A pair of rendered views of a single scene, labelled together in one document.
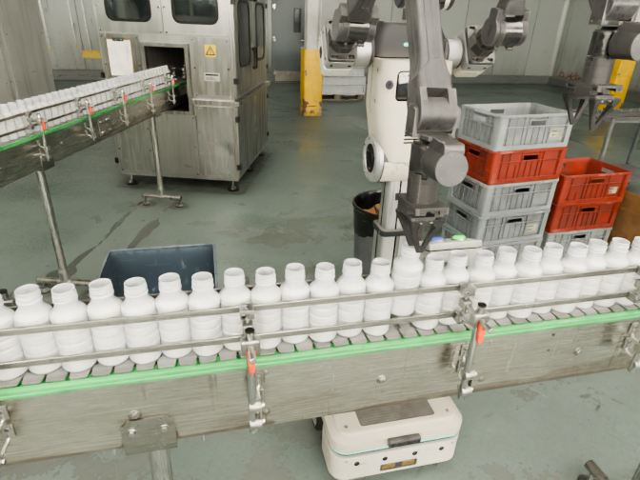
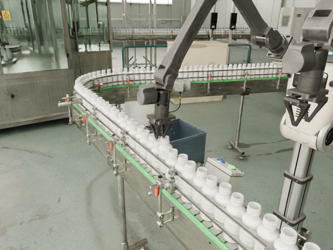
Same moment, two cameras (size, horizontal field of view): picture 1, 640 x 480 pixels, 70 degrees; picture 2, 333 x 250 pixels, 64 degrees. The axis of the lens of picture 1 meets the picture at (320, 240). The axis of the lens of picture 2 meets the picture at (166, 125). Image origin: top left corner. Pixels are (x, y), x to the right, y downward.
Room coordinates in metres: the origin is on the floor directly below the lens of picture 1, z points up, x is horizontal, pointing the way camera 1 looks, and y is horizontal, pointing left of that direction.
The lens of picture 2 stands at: (0.49, -1.15, 1.67)
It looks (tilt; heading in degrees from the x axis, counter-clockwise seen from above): 22 degrees down; 71
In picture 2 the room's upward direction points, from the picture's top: 1 degrees clockwise
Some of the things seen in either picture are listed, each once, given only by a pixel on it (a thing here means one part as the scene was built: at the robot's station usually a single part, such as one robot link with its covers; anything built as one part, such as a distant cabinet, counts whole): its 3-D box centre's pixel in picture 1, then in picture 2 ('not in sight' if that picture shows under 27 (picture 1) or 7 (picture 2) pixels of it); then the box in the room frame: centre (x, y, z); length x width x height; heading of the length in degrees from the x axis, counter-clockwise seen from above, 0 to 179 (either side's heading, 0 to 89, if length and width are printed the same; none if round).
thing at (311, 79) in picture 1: (310, 82); not in sight; (8.55, 0.27, 0.55); 0.40 x 0.40 x 1.10; 14
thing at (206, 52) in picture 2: not in sight; (194, 71); (2.90, 4.03, 0.59); 1.10 x 0.62 x 1.18; 176
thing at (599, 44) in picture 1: (607, 44); (312, 59); (1.08, -0.60, 1.57); 0.07 x 0.06 x 0.07; 15
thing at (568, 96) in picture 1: (582, 105); (307, 107); (1.10, -0.59, 1.44); 0.07 x 0.07 x 0.09; 14
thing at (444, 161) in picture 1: (440, 143); (154, 88); (0.77, -0.20, 1.42); 0.12 x 0.09 x 0.12; 13
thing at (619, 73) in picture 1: (613, 89); not in sight; (9.43, -5.60, 0.55); 0.40 x 0.40 x 1.10; 14
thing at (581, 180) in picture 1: (574, 180); not in sight; (3.39, -1.93, 0.55); 0.61 x 0.41 x 0.22; 107
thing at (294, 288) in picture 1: (294, 303); (141, 142); (0.77, 0.05, 1.08); 0.06 x 0.06 x 0.17
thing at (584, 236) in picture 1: (558, 232); not in sight; (3.38, -1.92, 0.11); 0.61 x 0.41 x 0.22; 107
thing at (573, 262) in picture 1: (569, 277); (234, 217); (0.92, -0.58, 1.08); 0.06 x 0.06 x 0.17
